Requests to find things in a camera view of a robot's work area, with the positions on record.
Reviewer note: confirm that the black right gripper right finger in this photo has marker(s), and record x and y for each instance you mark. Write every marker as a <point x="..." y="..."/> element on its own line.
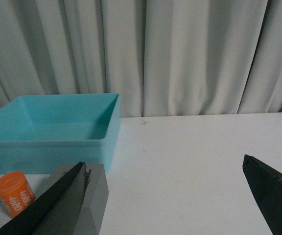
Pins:
<point x="266" y="186"/>

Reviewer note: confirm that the gray block with square hole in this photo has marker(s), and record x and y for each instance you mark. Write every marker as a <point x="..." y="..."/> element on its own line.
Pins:
<point x="95" y="199"/>

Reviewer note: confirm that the white pleated curtain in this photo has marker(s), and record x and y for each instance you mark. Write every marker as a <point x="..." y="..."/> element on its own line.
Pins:
<point x="164" y="57"/>

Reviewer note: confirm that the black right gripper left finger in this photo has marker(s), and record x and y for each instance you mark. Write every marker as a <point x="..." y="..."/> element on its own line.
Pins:
<point x="55" y="203"/>

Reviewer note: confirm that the light blue plastic box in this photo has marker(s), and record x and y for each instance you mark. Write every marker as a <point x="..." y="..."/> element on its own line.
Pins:
<point x="39" y="132"/>

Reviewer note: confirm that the orange cylinder part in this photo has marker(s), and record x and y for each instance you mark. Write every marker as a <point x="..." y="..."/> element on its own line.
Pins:
<point x="15" y="193"/>

